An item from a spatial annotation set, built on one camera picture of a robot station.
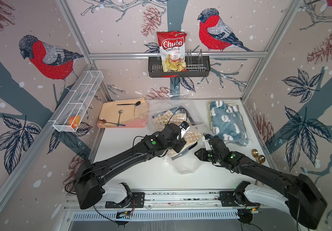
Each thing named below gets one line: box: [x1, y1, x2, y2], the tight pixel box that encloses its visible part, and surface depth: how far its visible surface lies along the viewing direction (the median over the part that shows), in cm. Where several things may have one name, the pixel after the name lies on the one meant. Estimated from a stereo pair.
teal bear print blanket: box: [209, 100, 249, 147], surface depth 94 cm
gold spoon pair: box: [251, 148, 259, 159], surface depth 91 cm
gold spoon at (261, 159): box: [257, 154, 266, 165], surface depth 89 cm
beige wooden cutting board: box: [99, 96, 148, 125], surface depth 116 cm
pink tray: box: [96, 101, 150, 129], surface depth 107 cm
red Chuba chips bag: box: [156, 30, 189, 73], surface depth 85 cm
